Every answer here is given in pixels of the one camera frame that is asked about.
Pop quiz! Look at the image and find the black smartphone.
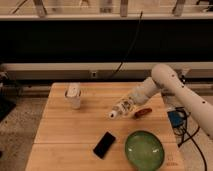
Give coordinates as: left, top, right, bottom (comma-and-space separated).
93, 132, 116, 159

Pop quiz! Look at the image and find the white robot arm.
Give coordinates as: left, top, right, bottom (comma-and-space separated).
129, 64, 213, 139

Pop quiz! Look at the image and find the white cup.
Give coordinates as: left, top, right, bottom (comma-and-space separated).
65, 83, 81, 109

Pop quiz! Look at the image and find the blue box on floor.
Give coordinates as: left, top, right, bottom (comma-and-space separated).
168, 111, 184, 128

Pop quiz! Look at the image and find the clear plastic bottle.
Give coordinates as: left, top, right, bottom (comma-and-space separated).
109, 97, 134, 119

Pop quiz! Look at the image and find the black floor cable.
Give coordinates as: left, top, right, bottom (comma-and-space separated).
173, 106, 208, 171

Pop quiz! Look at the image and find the black hanging cable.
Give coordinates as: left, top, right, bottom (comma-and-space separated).
105, 10, 145, 81

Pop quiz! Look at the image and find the green bowl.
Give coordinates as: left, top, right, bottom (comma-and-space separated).
125, 130, 165, 171

